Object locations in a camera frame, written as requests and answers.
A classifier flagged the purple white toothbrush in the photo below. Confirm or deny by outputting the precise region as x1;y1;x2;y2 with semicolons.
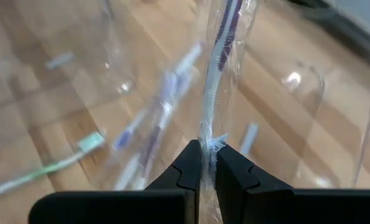
111;42;204;152
238;121;260;157
113;102;175;191
198;0;261;224

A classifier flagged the green white wrapped toothbrush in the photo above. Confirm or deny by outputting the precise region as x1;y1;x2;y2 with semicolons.
0;130;107;202

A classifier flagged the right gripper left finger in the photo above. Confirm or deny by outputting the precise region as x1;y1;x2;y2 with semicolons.
29;139;202;224

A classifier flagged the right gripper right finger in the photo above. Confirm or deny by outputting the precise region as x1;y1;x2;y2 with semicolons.
215;144;370;224

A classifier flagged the clear plastic bin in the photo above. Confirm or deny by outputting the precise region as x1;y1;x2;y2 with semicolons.
0;0;370;190

